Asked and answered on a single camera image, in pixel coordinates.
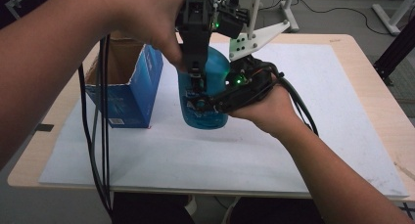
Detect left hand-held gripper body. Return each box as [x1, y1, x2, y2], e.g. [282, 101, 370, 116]
[176, 0, 292, 67]

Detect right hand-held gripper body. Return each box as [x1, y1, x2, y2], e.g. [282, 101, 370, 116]
[210, 55, 285, 114]

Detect blue bottle with white cap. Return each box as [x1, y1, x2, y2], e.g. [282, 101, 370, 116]
[176, 46, 232, 131]

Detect blue cardboard box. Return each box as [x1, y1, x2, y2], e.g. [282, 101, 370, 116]
[84, 37, 164, 130]

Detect person's right hand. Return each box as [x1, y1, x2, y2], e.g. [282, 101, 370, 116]
[227, 84, 307, 141]

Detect person's left hand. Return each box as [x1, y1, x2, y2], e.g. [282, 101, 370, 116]
[107, 0, 190, 72]

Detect white foam mat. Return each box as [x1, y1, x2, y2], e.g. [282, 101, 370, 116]
[37, 42, 411, 200]

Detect white desk leg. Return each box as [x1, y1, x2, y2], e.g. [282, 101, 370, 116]
[279, 0, 300, 33]
[371, 0, 415, 36]
[246, 0, 263, 39]

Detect person's left leg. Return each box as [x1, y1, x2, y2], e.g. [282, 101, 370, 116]
[112, 192, 198, 224]

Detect person's leg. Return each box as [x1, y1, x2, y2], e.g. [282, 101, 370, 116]
[229, 197, 325, 224]
[112, 192, 198, 224]

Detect person's right leg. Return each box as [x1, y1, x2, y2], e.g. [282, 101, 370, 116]
[229, 197, 325, 224]

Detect black metal stand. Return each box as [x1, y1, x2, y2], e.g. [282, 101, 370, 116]
[372, 17, 415, 87]

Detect black tape strip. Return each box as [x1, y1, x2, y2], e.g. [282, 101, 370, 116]
[34, 122, 55, 133]

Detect thick black cable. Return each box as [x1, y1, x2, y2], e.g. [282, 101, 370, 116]
[268, 62, 320, 138]

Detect black cable bundle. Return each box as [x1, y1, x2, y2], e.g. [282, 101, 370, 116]
[77, 33, 115, 219]

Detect black floor cable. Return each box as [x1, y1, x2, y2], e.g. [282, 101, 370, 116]
[293, 0, 384, 36]

